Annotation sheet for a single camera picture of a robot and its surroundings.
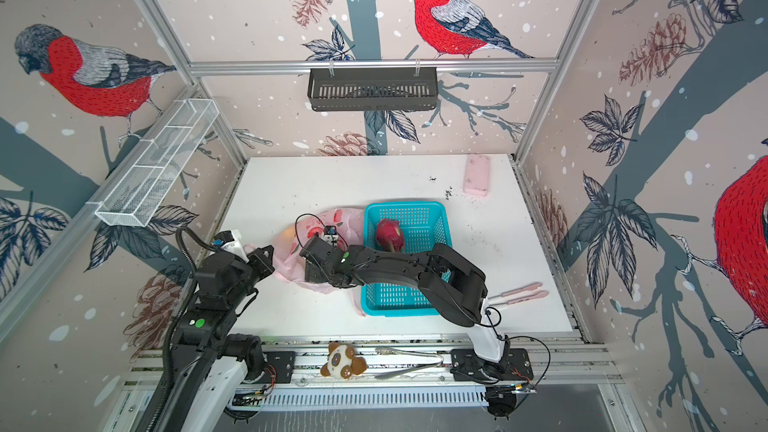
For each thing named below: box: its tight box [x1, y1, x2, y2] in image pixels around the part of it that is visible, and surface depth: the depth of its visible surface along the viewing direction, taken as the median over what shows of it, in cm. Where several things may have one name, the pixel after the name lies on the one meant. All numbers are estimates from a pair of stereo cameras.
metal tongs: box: [374, 348, 444, 379], surface depth 76 cm
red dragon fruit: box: [376, 218, 404, 253], surface depth 92 cm
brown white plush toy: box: [320, 342, 368, 379], surface depth 74 cm
